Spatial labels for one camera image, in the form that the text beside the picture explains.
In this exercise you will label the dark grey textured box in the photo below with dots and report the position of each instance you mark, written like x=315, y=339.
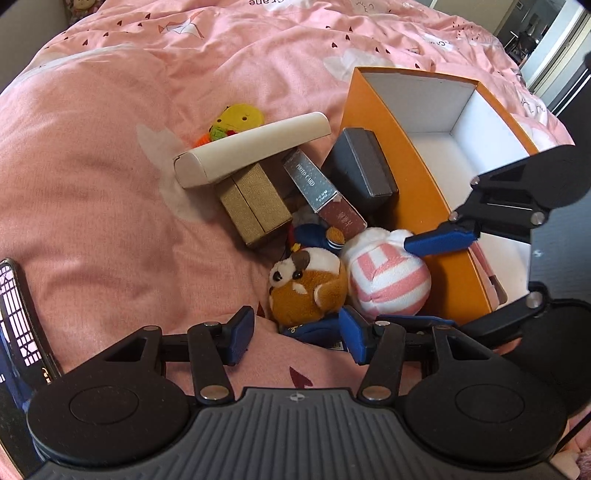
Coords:
x=364, y=170

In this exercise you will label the silver card box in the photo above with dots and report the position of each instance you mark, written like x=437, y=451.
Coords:
x=309, y=180

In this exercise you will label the white door frame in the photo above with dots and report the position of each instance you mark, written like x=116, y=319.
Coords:
x=549, y=60

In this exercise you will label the long white box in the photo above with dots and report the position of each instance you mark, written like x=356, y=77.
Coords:
x=240, y=147

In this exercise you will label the row of plush toys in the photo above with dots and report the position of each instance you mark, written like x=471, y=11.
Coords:
x=83, y=7

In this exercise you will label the orange cardboard box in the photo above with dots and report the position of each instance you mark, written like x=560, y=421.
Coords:
x=392, y=115

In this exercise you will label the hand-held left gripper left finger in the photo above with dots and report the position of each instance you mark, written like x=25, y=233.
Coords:
x=240, y=334

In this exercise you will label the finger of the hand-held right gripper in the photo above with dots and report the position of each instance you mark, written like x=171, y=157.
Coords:
x=438, y=242
x=508, y=318

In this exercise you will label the gold textured box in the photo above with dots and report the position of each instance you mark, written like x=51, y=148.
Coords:
x=251, y=203

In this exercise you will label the pink striped plush toy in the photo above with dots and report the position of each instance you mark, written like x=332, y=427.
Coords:
x=388, y=281

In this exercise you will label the yellow plush toy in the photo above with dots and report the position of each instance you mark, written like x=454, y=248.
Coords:
x=240, y=117

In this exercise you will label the grey plush toy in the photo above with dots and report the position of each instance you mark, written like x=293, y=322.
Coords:
x=305, y=216

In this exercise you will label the pink printed blanket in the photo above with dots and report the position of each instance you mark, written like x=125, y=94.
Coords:
x=115, y=184

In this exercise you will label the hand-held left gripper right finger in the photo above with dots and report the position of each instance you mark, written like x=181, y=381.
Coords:
x=354, y=337

